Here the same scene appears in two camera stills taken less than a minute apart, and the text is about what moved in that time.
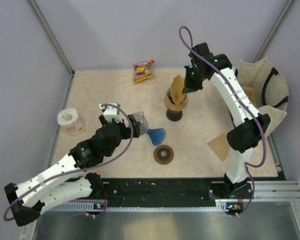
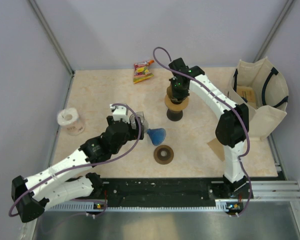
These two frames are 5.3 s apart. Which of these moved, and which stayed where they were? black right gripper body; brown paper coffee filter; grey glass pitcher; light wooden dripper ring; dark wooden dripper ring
Moved: black right gripper body; brown paper coffee filter
Stayed: grey glass pitcher; light wooden dripper ring; dark wooden dripper ring
